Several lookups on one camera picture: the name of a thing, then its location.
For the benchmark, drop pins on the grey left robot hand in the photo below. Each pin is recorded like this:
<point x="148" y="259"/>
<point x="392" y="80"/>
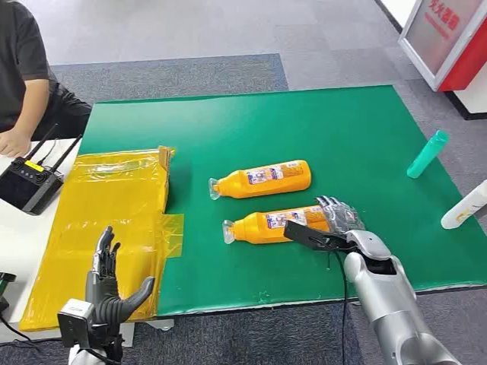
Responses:
<point x="103" y="297"/>

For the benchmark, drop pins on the person's hand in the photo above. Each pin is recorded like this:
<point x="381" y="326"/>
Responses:
<point x="15" y="143"/>

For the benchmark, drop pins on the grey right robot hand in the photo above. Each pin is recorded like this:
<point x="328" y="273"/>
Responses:
<point x="338" y="216"/>

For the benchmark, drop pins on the orange bottle with clear cap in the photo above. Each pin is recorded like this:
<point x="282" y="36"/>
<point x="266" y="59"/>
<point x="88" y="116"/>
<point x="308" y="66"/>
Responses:
<point x="266" y="185"/>
<point x="254" y="229"/>

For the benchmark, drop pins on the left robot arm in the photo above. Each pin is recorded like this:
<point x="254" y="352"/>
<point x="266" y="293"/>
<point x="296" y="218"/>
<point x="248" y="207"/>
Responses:
<point x="81" y="358"/>

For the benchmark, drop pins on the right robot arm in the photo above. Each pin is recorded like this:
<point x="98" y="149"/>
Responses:
<point x="388" y="302"/>

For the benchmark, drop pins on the person's forearm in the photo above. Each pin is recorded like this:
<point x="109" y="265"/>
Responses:
<point x="29" y="106"/>

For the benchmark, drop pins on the teal plastic bottle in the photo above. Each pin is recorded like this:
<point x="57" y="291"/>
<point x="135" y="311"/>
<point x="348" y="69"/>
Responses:
<point x="426" y="156"/>

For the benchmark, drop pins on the white plastic bottle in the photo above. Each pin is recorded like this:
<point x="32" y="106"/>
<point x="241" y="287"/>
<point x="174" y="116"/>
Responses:
<point x="464" y="206"/>

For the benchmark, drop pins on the black remote controller with antennas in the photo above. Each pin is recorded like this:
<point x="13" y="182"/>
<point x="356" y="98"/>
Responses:
<point x="23" y="186"/>

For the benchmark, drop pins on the yellow film wrapped cardboard box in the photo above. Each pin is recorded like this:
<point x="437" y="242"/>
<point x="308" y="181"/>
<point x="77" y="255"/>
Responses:
<point x="106" y="211"/>

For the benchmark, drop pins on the green table mat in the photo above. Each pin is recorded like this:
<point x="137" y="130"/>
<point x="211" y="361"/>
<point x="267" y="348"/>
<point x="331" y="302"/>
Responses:
<point x="342" y="131"/>

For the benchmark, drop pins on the person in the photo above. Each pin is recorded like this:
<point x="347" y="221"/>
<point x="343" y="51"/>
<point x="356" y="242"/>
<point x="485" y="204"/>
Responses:
<point x="19" y="50"/>

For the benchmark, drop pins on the black device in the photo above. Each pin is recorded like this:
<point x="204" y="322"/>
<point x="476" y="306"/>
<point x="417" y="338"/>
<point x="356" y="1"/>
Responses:
<point x="4" y="282"/>

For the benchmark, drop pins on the white platform with black base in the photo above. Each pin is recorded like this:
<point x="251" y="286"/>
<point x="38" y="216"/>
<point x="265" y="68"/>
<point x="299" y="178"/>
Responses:
<point x="476" y="95"/>

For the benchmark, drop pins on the red and white sign stand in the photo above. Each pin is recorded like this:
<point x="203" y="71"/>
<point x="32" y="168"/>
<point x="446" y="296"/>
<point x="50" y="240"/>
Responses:
<point x="437" y="30"/>

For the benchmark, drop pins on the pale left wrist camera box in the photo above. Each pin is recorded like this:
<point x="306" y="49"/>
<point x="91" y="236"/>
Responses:
<point x="74" y="322"/>

